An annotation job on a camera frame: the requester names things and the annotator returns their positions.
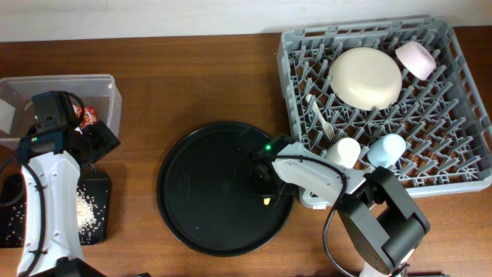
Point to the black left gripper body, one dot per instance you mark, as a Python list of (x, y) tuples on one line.
[(101, 141)]

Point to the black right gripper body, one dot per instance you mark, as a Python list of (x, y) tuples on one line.
[(263, 188)]

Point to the red snack wrapper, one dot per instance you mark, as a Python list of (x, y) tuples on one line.
[(90, 115)]

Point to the white plastic spoon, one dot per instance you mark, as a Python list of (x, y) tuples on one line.
[(326, 126)]

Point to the white cup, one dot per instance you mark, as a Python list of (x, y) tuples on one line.
[(344, 152)]

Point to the light blue cup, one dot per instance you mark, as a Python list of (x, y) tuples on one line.
[(386, 151)]

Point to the large cream bowl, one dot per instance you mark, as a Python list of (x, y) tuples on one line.
[(366, 78)]

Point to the pink bowl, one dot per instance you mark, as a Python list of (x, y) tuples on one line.
[(416, 59)]

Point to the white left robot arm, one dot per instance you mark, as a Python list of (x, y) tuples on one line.
[(51, 162)]

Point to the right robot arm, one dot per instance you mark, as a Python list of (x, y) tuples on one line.
[(382, 220)]

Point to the clear plastic waste bin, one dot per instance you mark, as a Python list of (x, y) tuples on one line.
[(18, 114)]

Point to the grey plastic dishwasher rack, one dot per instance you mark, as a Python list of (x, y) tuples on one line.
[(442, 119)]

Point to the black rectangular tray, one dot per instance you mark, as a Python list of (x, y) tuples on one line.
[(97, 184)]

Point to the round black tray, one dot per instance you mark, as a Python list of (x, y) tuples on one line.
[(204, 193)]

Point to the white rice pile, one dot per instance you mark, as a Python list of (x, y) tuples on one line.
[(91, 222)]

